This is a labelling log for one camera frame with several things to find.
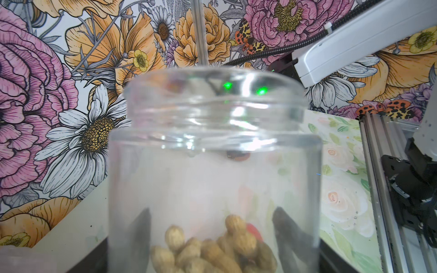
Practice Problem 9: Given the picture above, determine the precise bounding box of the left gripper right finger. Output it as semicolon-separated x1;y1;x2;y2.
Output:
272;207;357;273

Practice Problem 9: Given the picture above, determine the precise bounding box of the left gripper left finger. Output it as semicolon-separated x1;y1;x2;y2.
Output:
68;208;151;273

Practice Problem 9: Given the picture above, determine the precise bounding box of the brown lid peanut jar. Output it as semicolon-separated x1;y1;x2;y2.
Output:
108;67;322;273

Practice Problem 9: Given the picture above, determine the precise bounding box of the mesh bin with pink bag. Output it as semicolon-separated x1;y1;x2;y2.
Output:
1;245;58;273

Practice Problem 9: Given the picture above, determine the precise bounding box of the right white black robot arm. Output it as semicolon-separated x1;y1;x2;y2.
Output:
268;1;437;87

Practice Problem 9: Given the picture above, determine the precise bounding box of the aluminium rail frame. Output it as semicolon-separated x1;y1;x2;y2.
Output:
360;111;437;273

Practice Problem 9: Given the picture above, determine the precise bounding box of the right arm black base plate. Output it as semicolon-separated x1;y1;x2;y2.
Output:
381;138;437;248

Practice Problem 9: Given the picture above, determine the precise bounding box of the right aluminium corner post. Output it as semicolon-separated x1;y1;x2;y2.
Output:
190;0;209;67

